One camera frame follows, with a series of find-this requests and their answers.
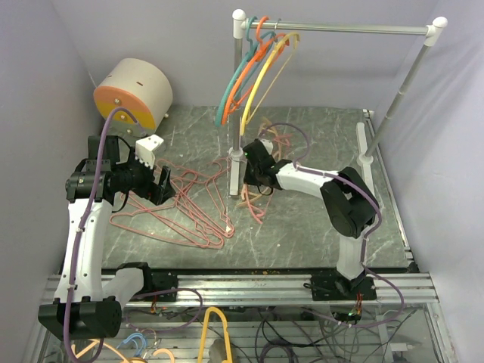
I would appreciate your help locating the beige round drawer cabinet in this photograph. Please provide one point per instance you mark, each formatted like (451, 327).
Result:
(138, 86)

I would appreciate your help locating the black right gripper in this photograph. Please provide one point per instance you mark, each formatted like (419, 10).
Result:
(247, 179)

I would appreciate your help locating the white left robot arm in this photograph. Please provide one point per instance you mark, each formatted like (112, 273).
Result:
(85, 307)

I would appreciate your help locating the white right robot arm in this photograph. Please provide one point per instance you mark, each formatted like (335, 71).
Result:
(350, 205)

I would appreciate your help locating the aluminium mounting rail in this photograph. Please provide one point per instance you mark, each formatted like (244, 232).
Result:
(288, 290)

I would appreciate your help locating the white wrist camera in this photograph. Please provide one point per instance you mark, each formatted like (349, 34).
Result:
(145, 149)
(267, 144)

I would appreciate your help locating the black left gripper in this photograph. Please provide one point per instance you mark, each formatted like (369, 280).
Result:
(156, 193)

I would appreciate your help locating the yellow plastic hanger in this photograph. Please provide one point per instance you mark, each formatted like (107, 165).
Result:
(286, 40)

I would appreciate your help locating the pink plastic hanger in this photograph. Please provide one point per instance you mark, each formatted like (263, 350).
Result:
(258, 212)

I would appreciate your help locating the orange plastic hanger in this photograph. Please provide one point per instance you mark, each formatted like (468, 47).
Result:
(237, 89)

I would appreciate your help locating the silver clothes rack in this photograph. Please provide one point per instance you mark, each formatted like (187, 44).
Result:
(366, 148)

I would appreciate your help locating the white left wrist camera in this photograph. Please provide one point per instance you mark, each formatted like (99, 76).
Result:
(145, 149)

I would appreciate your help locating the blue hanger below table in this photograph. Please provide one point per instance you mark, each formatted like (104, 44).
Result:
(138, 339)

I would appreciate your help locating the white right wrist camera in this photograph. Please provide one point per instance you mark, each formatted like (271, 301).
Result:
(267, 144)

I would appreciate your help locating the teal plastic hanger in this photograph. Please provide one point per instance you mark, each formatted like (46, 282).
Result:
(240, 24)

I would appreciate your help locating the peach plastic hanger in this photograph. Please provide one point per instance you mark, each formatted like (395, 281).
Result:
(280, 143)

